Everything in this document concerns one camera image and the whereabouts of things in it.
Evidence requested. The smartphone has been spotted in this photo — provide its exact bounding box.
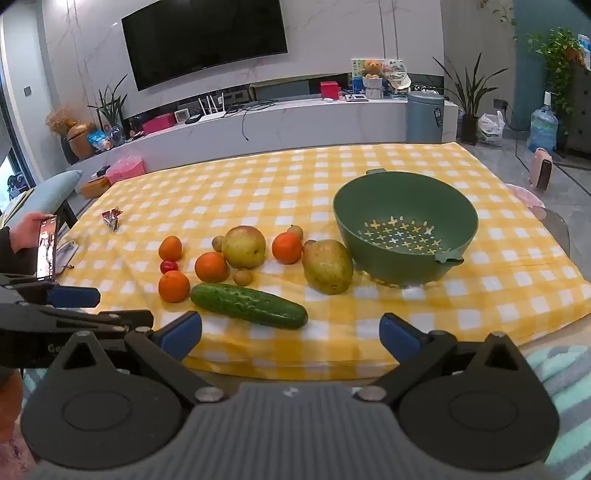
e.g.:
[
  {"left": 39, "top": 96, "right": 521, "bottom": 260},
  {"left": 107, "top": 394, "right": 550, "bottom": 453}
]
[{"left": 36, "top": 215, "right": 60, "bottom": 281}]

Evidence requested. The another person's forearm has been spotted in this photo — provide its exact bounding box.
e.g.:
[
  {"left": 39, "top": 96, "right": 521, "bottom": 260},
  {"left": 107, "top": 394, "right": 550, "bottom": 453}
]
[{"left": 0, "top": 226, "right": 40, "bottom": 278}]

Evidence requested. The blue snack packet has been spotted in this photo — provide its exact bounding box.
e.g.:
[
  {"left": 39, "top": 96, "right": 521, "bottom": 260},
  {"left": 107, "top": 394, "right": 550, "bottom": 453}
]
[{"left": 88, "top": 129, "right": 114, "bottom": 151}]

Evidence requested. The white TV cabinet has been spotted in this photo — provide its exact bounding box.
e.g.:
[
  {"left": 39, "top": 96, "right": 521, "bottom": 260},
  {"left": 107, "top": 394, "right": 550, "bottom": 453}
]
[{"left": 69, "top": 85, "right": 460, "bottom": 161}]

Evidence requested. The white plastic bag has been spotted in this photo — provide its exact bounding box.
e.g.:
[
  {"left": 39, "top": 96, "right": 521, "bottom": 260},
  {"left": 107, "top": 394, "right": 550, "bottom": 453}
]
[{"left": 475, "top": 111, "right": 506, "bottom": 147}]

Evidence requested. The black cable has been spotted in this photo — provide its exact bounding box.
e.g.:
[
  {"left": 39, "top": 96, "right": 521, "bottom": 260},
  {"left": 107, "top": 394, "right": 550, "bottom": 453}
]
[{"left": 231, "top": 104, "right": 278, "bottom": 141}]

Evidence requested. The yellow-green apple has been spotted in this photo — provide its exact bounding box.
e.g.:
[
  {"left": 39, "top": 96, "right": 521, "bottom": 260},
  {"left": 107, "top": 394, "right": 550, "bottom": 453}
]
[{"left": 222, "top": 225, "right": 267, "bottom": 270}]

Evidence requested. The small long-leaf potted plant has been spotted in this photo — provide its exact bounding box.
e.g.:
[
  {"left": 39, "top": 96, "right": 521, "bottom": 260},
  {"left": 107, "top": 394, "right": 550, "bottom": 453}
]
[{"left": 88, "top": 74, "right": 129, "bottom": 136}]

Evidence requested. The orange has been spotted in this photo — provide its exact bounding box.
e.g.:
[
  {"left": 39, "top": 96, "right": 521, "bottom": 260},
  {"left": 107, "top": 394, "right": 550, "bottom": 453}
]
[
  {"left": 194, "top": 251, "right": 230, "bottom": 284},
  {"left": 158, "top": 270, "right": 191, "bottom": 304},
  {"left": 158, "top": 235, "right": 184, "bottom": 262},
  {"left": 271, "top": 232, "right": 303, "bottom": 265}
]

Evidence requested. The black television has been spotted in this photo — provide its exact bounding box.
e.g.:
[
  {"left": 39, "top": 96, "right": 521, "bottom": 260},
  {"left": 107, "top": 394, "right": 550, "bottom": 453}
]
[{"left": 121, "top": 0, "right": 288, "bottom": 92}]

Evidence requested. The yellow checked tablecloth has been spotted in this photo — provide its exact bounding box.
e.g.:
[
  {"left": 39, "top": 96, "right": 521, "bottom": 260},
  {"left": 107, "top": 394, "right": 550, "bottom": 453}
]
[{"left": 53, "top": 142, "right": 591, "bottom": 381}]

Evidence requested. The blue water jug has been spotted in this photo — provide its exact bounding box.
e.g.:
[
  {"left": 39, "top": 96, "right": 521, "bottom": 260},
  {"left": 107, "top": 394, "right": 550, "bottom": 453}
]
[{"left": 527, "top": 107, "right": 558, "bottom": 153}]

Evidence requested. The light blue chair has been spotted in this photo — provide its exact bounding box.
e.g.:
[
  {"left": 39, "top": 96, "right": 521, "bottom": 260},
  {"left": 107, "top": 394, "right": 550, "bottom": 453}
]
[{"left": 0, "top": 170, "right": 84, "bottom": 227}]

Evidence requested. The dark cabinet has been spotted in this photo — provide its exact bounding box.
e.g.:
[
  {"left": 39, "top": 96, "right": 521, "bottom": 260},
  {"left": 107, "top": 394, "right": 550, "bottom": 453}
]
[{"left": 566, "top": 60, "right": 591, "bottom": 160}]

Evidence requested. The wooden box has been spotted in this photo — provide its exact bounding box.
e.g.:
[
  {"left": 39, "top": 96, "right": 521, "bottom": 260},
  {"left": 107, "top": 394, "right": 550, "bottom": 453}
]
[{"left": 79, "top": 175, "right": 112, "bottom": 199}]

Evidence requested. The small grey device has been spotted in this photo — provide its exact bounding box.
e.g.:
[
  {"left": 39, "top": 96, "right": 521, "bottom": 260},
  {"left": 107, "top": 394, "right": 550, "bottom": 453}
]
[{"left": 54, "top": 241, "right": 79, "bottom": 274}]

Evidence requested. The teal striped rug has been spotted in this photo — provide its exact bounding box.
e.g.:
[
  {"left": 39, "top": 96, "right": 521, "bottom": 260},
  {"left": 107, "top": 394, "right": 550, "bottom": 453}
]
[{"left": 526, "top": 344, "right": 591, "bottom": 480}]

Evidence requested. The green colander bowl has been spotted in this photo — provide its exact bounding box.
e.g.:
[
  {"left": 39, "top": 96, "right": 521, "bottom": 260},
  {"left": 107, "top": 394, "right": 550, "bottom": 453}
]
[{"left": 332, "top": 168, "right": 479, "bottom": 289}]

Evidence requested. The green cucumber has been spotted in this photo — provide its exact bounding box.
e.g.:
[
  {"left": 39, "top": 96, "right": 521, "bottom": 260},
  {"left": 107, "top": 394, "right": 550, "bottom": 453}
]
[{"left": 190, "top": 283, "right": 308, "bottom": 330}]

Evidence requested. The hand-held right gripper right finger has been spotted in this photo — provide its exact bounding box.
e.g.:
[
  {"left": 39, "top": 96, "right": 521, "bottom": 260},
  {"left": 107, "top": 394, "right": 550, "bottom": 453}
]
[{"left": 355, "top": 313, "right": 540, "bottom": 408}]

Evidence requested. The pink heater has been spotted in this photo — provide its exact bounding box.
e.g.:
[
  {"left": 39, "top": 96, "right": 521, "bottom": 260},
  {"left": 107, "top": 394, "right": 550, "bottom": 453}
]
[{"left": 529, "top": 148, "right": 554, "bottom": 191}]

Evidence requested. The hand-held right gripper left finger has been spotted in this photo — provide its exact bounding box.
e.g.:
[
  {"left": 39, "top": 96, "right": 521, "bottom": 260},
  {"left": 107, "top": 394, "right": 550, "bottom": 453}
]
[{"left": 44, "top": 311, "right": 229, "bottom": 408}]

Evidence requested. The pink plastic basin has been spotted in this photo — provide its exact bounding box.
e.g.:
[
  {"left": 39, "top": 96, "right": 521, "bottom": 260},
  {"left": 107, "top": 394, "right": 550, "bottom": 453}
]
[{"left": 505, "top": 183, "right": 546, "bottom": 208}]

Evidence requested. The brown vase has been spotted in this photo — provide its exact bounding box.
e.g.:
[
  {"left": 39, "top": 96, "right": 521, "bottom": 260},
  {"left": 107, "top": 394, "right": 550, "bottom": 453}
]
[{"left": 67, "top": 122, "right": 98, "bottom": 160}]

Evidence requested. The pink basket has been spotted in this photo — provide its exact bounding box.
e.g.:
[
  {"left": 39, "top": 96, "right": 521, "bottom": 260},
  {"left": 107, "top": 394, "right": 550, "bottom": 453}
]
[{"left": 106, "top": 157, "right": 145, "bottom": 185}]

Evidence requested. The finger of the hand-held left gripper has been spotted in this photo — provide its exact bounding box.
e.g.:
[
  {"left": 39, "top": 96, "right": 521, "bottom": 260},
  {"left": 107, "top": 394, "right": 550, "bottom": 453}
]
[
  {"left": 0, "top": 272, "right": 101, "bottom": 309},
  {"left": 28, "top": 306, "right": 155, "bottom": 334}
]

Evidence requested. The ivy potted plant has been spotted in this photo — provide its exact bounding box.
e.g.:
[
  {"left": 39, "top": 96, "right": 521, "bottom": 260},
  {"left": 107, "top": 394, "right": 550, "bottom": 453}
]
[{"left": 526, "top": 28, "right": 587, "bottom": 134}]

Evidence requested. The teal trash bin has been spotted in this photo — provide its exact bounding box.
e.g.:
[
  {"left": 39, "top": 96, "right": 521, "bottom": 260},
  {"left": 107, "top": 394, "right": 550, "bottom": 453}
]
[{"left": 406, "top": 90, "right": 446, "bottom": 145}]

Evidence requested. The white router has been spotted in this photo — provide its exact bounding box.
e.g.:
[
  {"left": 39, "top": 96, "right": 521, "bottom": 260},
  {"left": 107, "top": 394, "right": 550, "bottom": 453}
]
[{"left": 198, "top": 93, "right": 232, "bottom": 121}]

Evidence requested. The pink box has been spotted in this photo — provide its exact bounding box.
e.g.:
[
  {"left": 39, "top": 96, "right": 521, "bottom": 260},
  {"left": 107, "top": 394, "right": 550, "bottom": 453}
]
[{"left": 142, "top": 114, "right": 177, "bottom": 134}]

